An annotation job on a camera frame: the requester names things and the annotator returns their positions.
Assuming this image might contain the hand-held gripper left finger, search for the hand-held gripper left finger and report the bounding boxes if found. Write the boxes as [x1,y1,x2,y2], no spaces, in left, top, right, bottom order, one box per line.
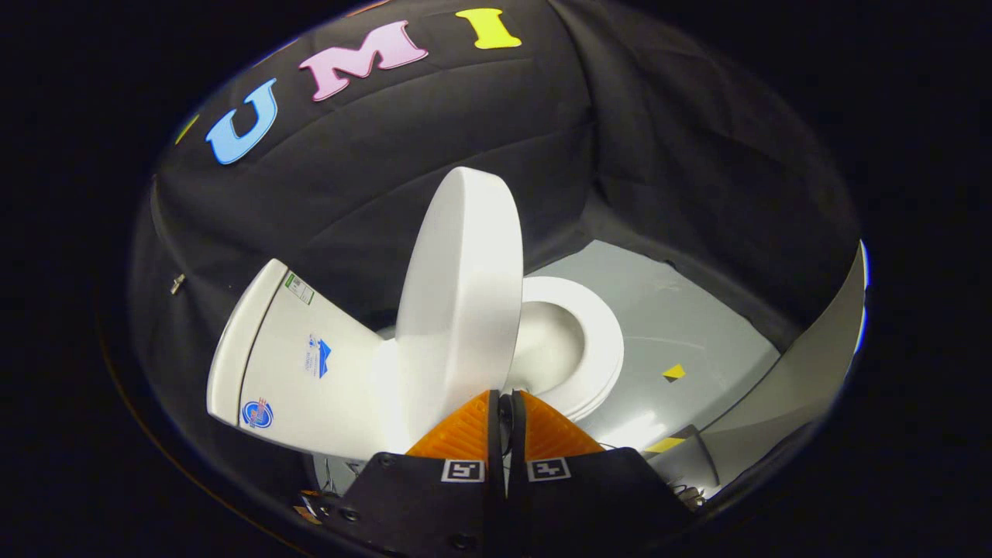
[322,389,508,558]

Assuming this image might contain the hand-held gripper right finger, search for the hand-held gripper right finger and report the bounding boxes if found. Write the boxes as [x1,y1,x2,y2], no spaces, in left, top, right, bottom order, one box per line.
[508,390,698,558]

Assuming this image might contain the white toilet lid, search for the white toilet lid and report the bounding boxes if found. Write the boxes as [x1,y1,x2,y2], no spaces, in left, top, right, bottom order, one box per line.
[394,167,525,454]

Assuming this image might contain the white toilet seat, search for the white toilet seat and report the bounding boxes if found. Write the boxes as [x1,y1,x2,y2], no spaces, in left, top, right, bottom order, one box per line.
[504,277,625,423]

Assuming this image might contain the white toilet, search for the white toilet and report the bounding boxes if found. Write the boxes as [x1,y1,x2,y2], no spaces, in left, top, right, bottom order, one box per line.
[207,258,590,460]

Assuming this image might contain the white board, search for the white board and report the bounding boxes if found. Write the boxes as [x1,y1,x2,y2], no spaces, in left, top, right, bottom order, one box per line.
[701,240,869,497]

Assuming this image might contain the black backdrop cloth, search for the black backdrop cloth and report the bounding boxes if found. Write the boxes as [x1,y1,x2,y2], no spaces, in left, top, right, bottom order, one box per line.
[128,0,861,497]

